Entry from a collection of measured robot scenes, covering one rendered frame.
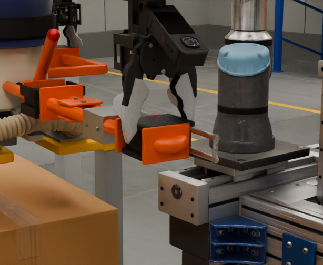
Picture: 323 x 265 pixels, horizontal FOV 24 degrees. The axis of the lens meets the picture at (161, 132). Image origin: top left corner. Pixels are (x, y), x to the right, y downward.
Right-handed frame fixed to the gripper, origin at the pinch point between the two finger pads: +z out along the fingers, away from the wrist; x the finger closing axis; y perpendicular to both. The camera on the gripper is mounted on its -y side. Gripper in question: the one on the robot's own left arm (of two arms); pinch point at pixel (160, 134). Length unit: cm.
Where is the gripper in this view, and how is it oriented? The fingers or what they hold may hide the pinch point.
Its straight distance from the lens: 107.9
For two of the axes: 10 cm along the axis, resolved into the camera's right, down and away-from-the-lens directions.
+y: -5.1, -2.0, 8.4
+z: 0.1, 9.7, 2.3
